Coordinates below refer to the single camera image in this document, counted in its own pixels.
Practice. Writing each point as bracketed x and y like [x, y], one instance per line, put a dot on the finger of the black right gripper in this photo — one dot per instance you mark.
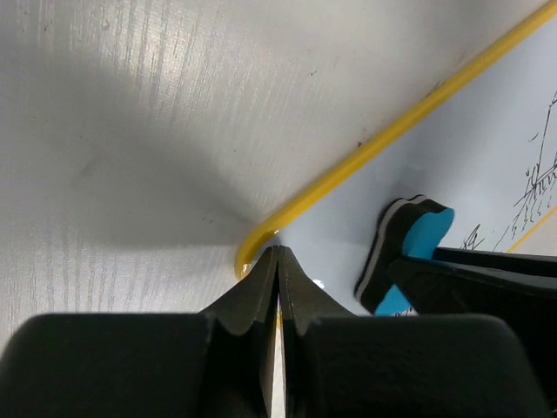
[496, 257]
[524, 296]

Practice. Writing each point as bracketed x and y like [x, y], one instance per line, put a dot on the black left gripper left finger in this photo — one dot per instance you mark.
[214, 363]

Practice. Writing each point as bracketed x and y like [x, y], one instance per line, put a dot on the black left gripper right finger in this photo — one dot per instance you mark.
[338, 364]

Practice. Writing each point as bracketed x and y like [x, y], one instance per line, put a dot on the blue bone-shaped eraser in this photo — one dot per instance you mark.
[406, 228]

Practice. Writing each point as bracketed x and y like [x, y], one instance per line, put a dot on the yellow-framed small whiteboard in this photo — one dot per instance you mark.
[483, 144]

